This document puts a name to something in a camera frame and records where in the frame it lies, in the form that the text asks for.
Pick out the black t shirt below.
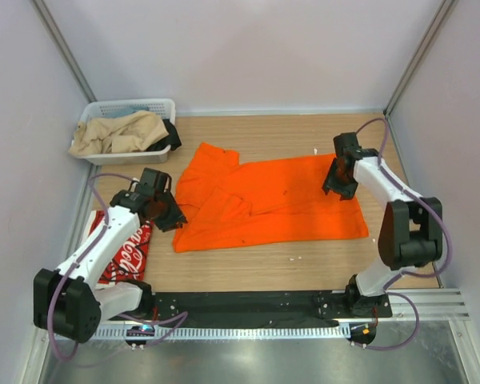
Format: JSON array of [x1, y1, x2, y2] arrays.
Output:
[[147, 119, 182, 151]]

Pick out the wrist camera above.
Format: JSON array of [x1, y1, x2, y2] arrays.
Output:
[[134, 168, 172, 197], [333, 132, 362, 158]]

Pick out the white plastic basket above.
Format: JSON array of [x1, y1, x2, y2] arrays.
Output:
[[81, 98, 176, 166]]

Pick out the beige t shirt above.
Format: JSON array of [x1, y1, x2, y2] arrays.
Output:
[[68, 110, 169, 158]]

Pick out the purple cable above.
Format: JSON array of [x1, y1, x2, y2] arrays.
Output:
[[350, 118, 454, 352], [47, 172, 190, 363]]

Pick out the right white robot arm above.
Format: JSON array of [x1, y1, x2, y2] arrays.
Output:
[[322, 156, 442, 317]]

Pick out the orange t shirt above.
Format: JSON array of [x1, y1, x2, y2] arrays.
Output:
[[173, 143, 369, 253]]

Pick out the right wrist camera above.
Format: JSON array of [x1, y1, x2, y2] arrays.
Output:
[[333, 132, 362, 158]]

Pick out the red coca cola t shirt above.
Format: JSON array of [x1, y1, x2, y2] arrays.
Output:
[[96, 223, 153, 289]]

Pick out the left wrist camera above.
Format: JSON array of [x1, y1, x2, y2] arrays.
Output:
[[134, 168, 172, 197]]

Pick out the white slotted cable duct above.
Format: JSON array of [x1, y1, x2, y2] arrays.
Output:
[[90, 323, 350, 342]]

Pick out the light blue cloth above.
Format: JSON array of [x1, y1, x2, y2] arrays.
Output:
[[103, 106, 150, 118]]

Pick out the aluminium frame rail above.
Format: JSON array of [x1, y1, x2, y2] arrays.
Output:
[[31, 287, 471, 326]]

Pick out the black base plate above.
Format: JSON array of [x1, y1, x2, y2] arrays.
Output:
[[106, 290, 394, 330]]

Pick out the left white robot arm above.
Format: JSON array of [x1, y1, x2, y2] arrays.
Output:
[[33, 190, 186, 344]]

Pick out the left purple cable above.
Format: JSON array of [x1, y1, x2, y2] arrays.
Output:
[[47, 172, 190, 363]]

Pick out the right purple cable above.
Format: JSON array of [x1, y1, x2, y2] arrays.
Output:
[[350, 118, 454, 352]]

